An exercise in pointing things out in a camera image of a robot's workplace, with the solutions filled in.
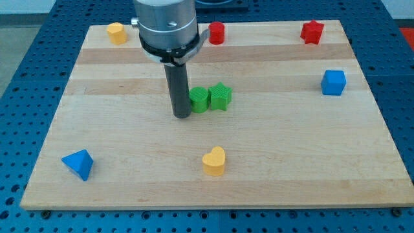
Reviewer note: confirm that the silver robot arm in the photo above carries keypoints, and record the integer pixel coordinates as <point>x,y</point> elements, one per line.
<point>168,30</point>

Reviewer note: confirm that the green cylinder block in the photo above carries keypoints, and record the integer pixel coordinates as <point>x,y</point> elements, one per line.
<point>199,99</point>

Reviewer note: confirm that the green star block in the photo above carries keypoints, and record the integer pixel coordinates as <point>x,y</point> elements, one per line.
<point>220,96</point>

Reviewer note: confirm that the yellow heart block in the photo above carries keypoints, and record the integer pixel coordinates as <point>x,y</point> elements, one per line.
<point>213,163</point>

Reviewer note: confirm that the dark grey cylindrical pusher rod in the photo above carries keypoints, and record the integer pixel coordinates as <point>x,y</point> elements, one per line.
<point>177,80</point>

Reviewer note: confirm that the wooden board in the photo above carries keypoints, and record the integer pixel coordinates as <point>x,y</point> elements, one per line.
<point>287,145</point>

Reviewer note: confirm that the red cylinder block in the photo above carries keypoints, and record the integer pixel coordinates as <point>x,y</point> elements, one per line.
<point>217,33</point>

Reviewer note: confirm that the yellow hexagon block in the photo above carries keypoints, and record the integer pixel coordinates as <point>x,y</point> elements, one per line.
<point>117,34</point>

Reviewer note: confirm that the blue cube block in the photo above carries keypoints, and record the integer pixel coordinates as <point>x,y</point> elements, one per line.
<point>333,83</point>

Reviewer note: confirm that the red star block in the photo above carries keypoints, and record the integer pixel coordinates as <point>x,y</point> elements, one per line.
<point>311,32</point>

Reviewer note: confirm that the blue triangle block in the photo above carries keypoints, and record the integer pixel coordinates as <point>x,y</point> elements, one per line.
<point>79,163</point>

